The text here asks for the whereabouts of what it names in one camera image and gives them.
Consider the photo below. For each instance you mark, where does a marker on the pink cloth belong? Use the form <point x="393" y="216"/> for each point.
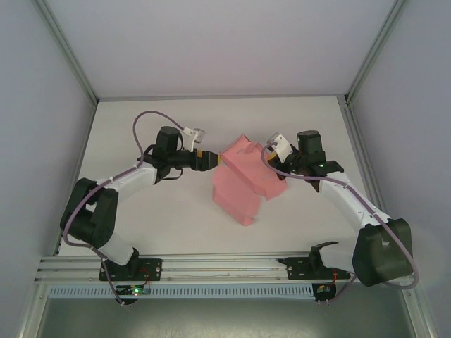
<point x="239" y="183"/>

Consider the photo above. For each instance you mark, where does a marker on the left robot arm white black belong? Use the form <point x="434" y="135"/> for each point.
<point x="105" y="207"/>

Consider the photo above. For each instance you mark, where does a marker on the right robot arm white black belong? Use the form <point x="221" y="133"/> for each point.
<point x="373" y="253"/>

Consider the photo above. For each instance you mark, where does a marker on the small circuit board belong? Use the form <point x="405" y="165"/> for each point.
<point x="323" y="289"/>

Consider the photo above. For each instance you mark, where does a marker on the circuit board with green light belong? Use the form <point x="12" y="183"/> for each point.
<point x="135" y="291"/>

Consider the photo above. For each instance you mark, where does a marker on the aluminium frame side rail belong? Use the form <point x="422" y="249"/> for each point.
<point x="361" y="158"/>

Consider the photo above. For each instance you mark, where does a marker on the aluminium frame back rail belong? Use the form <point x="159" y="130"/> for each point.
<point x="222" y="98"/>

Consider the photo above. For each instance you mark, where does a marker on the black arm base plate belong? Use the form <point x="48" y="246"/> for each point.
<point x="299" y="269"/>
<point x="155" y="269"/>

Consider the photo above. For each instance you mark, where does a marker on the aluminium mounting rail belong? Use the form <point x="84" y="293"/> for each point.
<point x="225" y="267"/>

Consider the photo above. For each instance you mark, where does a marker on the aluminium frame post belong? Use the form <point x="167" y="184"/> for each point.
<point x="67" y="49"/>
<point x="375" y="49"/>

